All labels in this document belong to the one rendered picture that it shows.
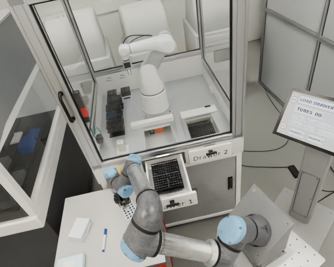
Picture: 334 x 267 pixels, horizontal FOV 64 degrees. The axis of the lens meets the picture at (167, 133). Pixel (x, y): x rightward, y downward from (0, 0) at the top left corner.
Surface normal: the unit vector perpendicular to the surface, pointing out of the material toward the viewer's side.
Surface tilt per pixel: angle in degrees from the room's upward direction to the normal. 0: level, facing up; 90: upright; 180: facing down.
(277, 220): 45
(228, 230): 38
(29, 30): 90
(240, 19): 90
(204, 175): 90
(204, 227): 0
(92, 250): 0
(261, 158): 0
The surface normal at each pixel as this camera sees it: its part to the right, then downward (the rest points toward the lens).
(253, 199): -0.74, -0.24
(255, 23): 0.22, 0.62
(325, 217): -0.09, -0.71
